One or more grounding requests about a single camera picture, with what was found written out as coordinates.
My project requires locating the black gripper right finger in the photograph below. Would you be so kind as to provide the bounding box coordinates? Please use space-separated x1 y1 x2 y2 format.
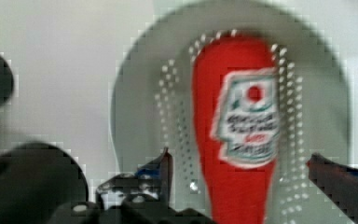
306 153 358 224

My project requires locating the red ketchup bottle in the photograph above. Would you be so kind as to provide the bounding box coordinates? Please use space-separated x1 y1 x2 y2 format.
192 35 280 224

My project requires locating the green oval strainer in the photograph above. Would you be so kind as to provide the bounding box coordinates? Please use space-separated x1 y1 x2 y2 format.
111 0 350 224

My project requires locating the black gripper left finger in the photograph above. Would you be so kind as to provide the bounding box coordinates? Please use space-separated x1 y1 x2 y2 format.
95 147 173 210

